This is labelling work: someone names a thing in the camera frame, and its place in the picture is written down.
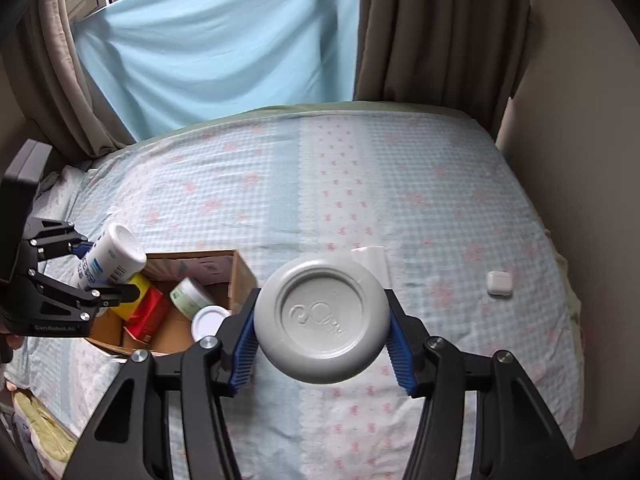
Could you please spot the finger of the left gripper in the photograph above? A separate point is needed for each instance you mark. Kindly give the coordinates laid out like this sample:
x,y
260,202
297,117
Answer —
x,y
51,302
45,240

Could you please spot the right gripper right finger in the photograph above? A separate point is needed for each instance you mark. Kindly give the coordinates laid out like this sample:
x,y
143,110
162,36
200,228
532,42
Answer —
x,y
516,436

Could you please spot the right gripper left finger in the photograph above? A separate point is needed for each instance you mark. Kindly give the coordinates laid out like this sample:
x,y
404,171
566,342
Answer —
x,y
127,436

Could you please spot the yellow tape roll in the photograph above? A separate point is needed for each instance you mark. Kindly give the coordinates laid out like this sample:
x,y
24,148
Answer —
x,y
135,290

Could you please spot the white pill bottle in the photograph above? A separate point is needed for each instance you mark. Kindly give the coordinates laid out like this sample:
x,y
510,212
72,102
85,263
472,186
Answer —
x,y
113,259

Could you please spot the red rectangular box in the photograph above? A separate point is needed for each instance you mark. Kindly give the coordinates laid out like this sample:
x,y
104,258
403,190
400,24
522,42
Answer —
x,y
149,314

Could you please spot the pale green cream jar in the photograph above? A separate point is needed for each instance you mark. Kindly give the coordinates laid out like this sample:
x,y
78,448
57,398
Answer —
x,y
188,297

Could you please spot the green jar white lid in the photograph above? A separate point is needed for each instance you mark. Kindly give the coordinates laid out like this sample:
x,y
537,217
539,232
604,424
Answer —
x,y
207,321

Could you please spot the white earbuds case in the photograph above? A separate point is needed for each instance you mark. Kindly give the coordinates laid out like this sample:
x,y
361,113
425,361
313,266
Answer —
x,y
499,284

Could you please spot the small white round jar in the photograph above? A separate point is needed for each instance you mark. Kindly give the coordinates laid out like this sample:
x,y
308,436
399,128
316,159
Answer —
x,y
322,319

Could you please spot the white remote case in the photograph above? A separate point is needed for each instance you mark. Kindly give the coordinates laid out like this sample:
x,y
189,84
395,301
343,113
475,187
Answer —
x,y
373,258

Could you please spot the person's left hand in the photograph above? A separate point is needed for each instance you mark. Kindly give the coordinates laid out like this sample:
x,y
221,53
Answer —
x,y
10,340

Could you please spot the white pillow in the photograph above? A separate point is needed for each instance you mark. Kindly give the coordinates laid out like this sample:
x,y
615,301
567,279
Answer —
x,y
61,193

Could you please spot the left brown curtain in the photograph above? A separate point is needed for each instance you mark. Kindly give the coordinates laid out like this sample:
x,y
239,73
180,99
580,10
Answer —
x,y
59,99

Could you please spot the brown curtain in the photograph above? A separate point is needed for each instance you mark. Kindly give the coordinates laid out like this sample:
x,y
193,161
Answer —
x,y
59,99
459,54

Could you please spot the cardboard box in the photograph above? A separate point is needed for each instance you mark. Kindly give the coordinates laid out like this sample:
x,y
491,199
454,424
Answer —
x,y
172,288

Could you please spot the checkered floral bed sheet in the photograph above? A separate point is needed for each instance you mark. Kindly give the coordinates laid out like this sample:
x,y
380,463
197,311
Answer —
x,y
430,188

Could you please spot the light blue hanging cloth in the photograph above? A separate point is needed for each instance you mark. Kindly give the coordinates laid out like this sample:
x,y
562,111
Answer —
x,y
167,64

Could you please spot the right brown curtain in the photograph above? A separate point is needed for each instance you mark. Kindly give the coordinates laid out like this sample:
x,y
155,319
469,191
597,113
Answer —
x,y
459,54

